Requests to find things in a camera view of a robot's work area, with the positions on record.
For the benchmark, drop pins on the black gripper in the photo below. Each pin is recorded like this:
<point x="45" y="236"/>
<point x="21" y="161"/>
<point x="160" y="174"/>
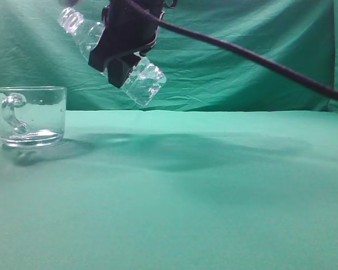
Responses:
<point x="126" y="32"/>

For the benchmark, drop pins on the green backdrop cloth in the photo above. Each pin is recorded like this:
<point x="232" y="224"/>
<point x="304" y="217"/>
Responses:
<point x="36" y="51"/>

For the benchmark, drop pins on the clear glass mug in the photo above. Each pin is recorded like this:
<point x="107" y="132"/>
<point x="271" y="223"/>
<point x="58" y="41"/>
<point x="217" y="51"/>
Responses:
<point x="32" y="116"/>

